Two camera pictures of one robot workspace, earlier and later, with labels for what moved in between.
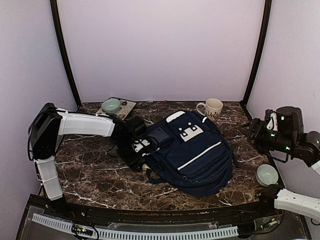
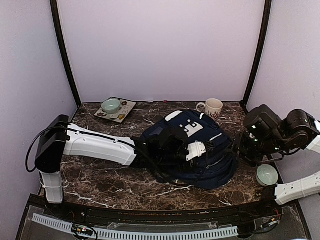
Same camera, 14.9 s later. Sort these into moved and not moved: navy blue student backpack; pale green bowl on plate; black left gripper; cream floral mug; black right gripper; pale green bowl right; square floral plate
Moved: navy blue student backpack; black right gripper; black left gripper
Not moved: square floral plate; pale green bowl on plate; cream floral mug; pale green bowl right
